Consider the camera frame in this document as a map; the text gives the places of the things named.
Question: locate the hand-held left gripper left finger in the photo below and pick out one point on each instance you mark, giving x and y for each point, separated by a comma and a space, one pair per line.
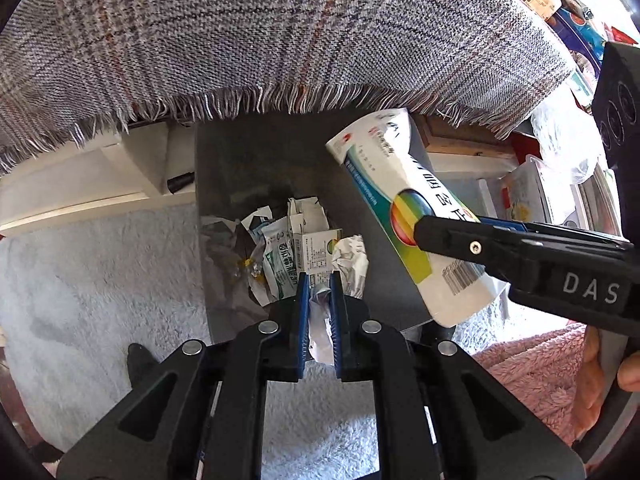
302, 330

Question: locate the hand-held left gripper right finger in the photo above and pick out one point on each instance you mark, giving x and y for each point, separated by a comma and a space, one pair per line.
337, 330

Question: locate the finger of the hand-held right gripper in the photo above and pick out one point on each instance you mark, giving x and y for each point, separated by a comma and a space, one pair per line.
505, 226
450, 240

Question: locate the silver blister foil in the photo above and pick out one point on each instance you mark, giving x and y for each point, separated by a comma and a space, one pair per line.
350, 265

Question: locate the torn white medicine box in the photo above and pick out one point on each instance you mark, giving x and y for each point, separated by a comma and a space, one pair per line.
277, 260

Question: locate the small white medicine box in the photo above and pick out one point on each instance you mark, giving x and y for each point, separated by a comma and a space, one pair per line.
315, 251

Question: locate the yellow candy wrapper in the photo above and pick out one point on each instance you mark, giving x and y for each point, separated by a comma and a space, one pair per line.
246, 264

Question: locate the green white medicine box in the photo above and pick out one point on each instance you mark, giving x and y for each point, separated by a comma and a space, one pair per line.
385, 175

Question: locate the clear plastic bag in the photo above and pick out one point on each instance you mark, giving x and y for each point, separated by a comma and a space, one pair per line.
225, 245

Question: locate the dark grey trash bin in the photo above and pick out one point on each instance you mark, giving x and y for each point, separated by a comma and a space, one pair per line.
230, 175

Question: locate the person's right hand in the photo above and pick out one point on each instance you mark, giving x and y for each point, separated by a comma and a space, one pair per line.
590, 380

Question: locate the clear plastic storage box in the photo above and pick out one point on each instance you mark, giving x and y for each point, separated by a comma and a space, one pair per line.
540, 195

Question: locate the person's pink fleece clothing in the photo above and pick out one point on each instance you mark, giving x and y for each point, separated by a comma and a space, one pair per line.
530, 375

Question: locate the wooden board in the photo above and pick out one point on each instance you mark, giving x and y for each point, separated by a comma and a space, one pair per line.
465, 135

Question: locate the translucent plastic bag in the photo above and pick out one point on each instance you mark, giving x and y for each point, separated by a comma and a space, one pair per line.
560, 135

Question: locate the black short tube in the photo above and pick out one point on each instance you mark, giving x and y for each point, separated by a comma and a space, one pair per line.
181, 183

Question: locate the blue round tin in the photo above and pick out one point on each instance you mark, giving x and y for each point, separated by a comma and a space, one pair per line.
580, 35

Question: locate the grey fluffy rug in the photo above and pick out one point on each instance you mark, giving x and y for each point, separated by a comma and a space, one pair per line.
100, 285

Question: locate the plaid fringed tablecloth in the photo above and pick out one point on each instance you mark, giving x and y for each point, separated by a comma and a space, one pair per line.
250, 35

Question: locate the white table frame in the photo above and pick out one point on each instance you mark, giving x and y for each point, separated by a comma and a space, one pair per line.
75, 180

